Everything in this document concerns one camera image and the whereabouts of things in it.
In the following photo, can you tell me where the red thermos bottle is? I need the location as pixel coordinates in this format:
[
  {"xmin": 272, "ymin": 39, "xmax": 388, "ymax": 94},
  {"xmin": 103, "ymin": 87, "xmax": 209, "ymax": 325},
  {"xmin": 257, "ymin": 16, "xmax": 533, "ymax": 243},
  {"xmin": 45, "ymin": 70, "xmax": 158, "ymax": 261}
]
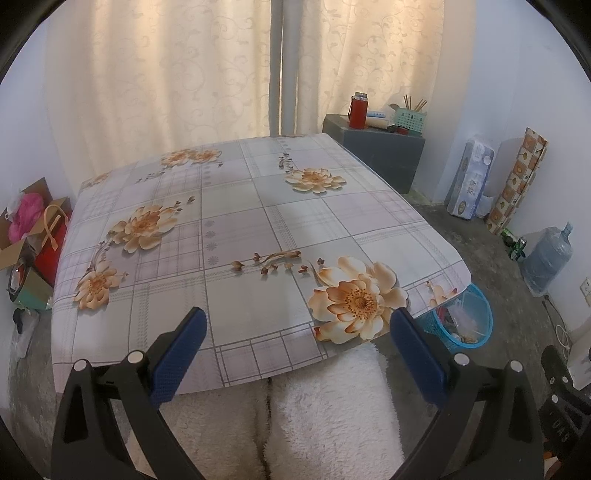
[{"xmin": 348, "ymin": 92, "xmax": 369, "ymax": 130}]

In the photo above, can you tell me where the patterned paper roll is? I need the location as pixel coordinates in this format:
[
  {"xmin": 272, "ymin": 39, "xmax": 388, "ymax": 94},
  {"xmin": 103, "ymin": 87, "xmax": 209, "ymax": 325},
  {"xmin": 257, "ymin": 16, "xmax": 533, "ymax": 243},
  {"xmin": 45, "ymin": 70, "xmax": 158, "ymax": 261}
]
[{"xmin": 485, "ymin": 128, "xmax": 549, "ymax": 236}]

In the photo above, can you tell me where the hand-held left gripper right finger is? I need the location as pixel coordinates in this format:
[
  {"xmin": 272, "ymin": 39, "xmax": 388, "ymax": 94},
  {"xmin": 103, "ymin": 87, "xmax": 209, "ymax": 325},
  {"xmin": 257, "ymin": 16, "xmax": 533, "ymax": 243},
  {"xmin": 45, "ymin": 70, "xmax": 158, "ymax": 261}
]
[{"xmin": 389, "ymin": 307, "xmax": 546, "ymax": 480}]

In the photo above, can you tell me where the brown cardboard box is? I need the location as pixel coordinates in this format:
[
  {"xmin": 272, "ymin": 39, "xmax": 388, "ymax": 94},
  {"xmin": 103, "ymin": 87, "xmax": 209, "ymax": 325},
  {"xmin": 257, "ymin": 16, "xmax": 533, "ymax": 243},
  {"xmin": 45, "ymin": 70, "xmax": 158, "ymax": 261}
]
[{"xmin": 0, "ymin": 178, "xmax": 75, "ymax": 273}]

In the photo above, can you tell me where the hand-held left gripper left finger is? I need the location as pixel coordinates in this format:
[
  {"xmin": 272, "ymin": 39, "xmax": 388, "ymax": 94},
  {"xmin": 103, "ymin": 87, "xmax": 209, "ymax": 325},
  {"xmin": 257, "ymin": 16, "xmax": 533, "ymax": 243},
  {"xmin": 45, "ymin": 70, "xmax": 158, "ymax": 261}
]
[{"xmin": 51, "ymin": 306, "xmax": 208, "ymax": 480}]

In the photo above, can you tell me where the grey cabinet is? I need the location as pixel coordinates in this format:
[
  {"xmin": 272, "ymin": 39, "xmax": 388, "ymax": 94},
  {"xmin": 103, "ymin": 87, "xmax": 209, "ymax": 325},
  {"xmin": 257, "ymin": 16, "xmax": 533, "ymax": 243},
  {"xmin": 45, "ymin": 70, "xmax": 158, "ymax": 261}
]
[{"xmin": 322, "ymin": 113, "xmax": 426, "ymax": 195}]

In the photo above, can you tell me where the toilet paper pack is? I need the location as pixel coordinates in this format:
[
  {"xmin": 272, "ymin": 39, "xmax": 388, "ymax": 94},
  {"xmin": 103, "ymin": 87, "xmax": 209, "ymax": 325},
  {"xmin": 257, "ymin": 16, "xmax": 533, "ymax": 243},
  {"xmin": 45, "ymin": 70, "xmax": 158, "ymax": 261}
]
[{"xmin": 445, "ymin": 135, "xmax": 496, "ymax": 220}]

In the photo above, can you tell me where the white cable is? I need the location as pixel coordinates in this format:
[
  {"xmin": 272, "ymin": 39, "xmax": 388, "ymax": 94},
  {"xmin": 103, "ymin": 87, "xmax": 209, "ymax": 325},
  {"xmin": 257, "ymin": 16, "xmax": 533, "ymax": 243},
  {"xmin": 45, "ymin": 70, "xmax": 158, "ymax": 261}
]
[{"xmin": 554, "ymin": 323, "xmax": 573, "ymax": 358}]

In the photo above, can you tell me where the cream patterned curtain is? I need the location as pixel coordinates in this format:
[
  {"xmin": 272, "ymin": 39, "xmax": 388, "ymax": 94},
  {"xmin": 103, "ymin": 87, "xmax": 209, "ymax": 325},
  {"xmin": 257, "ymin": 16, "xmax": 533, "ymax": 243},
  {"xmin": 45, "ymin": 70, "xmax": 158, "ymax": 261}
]
[
  {"xmin": 44, "ymin": 0, "xmax": 278, "ymax": 185},
  {"xmin": 295, "ymin": 0, "xmax": 446, "ymax": 139}
]

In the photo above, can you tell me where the red bag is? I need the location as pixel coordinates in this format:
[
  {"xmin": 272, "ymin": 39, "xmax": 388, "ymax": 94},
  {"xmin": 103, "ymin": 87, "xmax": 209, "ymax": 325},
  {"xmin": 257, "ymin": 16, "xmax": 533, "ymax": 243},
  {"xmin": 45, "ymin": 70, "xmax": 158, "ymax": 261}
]
[{"xmin": 34, "ymin": 233, "xmax": 63, "ymax": 287}]

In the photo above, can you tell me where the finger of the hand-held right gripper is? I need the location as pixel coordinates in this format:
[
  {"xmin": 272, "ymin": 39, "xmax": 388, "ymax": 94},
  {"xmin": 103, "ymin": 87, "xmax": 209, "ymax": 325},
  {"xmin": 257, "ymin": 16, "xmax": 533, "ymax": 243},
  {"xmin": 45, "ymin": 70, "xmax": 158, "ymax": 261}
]
[{"xmin": 541, "ymin": 345, "xmax": 578, "ymax": 402}]

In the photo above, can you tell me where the pink plastic bag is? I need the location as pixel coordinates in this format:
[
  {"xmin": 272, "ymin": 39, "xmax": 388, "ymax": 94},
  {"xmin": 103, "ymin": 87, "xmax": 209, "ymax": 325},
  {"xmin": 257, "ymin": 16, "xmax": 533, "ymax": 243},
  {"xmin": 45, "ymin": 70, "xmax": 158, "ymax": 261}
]
[{"xmin": 7, "ymin": 193, "xmax": 44, "ymax": 243}]

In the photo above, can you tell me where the large water jug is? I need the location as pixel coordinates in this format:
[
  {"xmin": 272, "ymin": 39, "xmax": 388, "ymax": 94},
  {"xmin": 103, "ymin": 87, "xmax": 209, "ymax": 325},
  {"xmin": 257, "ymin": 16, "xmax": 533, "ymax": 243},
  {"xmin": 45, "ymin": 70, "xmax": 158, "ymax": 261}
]
[{"xmin": 523, "ymin": 222, "xmax": 574, "ymax": 297}]

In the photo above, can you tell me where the paper bag with orange handle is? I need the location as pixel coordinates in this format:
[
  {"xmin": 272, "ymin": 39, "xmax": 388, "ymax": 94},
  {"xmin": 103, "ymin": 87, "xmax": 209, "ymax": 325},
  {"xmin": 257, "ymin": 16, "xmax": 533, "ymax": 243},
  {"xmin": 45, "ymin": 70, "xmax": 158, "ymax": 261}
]
[{"xmin": 41, "ymin": 198, "xmax": 75, "ymax": 252}]

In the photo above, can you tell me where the green cardboard box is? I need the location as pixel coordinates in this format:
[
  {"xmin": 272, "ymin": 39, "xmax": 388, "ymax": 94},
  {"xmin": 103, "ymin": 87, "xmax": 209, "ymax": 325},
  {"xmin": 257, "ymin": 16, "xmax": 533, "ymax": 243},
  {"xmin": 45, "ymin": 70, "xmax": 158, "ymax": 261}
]
[{"xmin": 9, "ymin": 268, "xmax": 54, "ymax": 312}]

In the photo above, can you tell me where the green chopstick holder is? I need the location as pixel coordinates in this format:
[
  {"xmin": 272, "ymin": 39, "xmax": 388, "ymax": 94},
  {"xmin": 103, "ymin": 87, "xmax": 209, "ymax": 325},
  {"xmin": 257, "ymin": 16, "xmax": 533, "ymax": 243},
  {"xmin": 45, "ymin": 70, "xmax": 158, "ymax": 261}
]
[{"xmin": 396, "ymin": 107, "xmax": 428, "ymax": 137}]

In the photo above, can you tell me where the person's right leg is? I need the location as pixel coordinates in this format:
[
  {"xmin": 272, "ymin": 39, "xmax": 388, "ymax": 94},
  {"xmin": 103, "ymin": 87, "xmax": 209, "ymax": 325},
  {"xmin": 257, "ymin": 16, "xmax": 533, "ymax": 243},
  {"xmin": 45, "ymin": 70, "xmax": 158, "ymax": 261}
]
[{"xmin": 265, "ymin": 344, "xmax": 404, "ymax": 480}]

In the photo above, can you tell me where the blue plastic basket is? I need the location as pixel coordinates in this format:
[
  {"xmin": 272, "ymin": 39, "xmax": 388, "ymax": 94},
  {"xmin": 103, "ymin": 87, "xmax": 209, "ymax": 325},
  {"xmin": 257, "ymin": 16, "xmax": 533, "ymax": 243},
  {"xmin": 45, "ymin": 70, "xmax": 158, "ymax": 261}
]
[{"xmin": 418, "ymin": 283, "xmax": 494, "ymax": 349}]

